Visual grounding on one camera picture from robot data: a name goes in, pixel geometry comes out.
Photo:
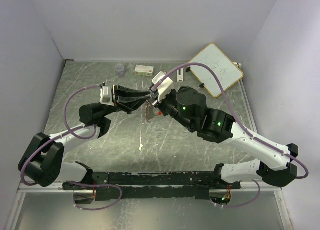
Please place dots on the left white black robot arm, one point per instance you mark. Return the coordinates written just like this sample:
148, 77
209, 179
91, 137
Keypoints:
43, 161

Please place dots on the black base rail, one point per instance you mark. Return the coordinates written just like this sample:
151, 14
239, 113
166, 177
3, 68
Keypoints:
146, 185

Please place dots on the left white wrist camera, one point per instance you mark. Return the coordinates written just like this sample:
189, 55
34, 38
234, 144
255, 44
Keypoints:
106, 96

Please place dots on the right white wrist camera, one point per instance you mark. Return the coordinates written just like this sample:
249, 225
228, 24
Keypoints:
165, 87

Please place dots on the white red cardboard box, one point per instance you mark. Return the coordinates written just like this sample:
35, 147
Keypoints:
144, 70

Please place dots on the small whiteboard wooden frame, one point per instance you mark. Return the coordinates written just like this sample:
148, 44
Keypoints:
227, 71

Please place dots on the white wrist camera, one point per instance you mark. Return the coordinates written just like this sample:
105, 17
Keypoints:
106, 96
165, 87

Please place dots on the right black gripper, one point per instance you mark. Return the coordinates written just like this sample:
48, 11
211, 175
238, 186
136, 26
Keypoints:
160, 105

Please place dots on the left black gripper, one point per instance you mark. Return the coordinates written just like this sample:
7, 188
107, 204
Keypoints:
123, 97

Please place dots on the white black small device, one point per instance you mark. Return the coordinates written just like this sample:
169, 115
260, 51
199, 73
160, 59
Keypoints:
180, 75

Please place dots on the clear plastic cup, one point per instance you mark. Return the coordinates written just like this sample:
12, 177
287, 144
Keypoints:
120, 69

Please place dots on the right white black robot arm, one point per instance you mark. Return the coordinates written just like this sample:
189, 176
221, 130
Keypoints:
272, 162

